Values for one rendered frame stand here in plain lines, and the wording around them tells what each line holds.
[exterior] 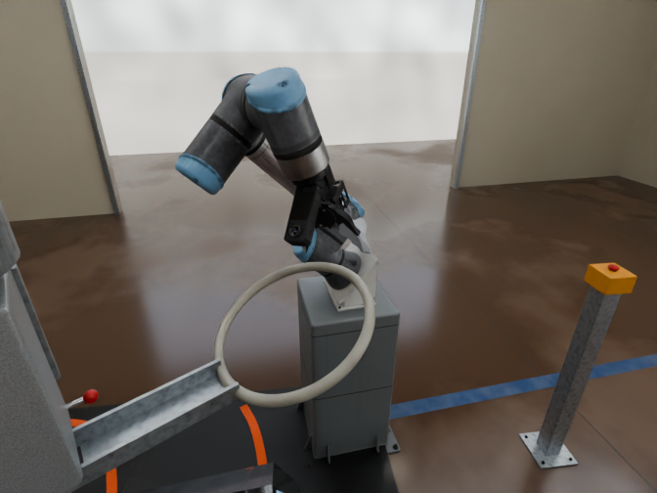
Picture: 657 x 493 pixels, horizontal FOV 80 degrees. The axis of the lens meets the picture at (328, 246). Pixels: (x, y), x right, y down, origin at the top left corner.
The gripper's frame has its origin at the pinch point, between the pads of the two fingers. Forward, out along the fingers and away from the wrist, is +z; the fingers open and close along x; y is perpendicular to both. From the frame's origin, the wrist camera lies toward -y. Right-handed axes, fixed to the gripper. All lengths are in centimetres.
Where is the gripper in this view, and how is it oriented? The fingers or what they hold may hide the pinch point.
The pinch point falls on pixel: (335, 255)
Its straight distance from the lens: 82.2
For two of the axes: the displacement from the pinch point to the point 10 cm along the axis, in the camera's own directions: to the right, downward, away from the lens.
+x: -8.9, -0.1, 4.6
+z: 3.1, 7.3, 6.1
